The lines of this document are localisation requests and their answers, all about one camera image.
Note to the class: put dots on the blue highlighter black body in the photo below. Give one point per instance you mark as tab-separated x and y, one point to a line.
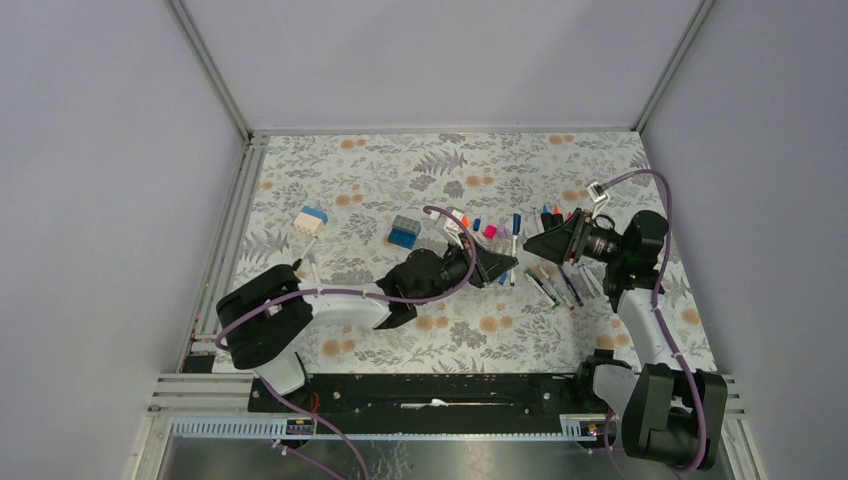
546	218

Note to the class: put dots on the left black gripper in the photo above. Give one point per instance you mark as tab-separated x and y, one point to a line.
487	266

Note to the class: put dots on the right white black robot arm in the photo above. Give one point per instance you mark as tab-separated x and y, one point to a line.
670	412

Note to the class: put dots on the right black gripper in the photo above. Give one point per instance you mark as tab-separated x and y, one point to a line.
566	242

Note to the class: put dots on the white blue acrylic marker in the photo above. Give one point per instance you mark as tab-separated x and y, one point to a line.
516	227

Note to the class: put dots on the blue white whiteboard marker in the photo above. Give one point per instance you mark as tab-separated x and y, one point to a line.
538	221

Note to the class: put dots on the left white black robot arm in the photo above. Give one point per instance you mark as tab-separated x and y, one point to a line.
261	319

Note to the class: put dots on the floral patterned table mat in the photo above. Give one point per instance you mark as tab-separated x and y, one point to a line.
446	215

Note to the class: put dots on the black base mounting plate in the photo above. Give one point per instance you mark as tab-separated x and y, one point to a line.
439	404

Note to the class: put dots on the teal green gel pen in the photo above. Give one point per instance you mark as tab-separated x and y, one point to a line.
553	300

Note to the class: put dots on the cream blue toy brick block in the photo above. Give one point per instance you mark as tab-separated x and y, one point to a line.
311	221

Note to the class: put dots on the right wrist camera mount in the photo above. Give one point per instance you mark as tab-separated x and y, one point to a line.
598	195

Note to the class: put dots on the blue grey toy brick block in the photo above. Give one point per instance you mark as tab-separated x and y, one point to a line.
404	232

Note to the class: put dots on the purple gel pen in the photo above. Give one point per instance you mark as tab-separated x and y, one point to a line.
571	286

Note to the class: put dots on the thin white green pen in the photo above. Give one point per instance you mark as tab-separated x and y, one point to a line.
531	281

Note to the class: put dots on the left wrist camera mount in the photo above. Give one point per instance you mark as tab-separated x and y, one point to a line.
451	230

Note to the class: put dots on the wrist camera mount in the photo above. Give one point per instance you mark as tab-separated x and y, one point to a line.
451	230
598	195

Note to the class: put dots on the white black cap marker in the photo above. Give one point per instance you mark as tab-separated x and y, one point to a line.
307	263

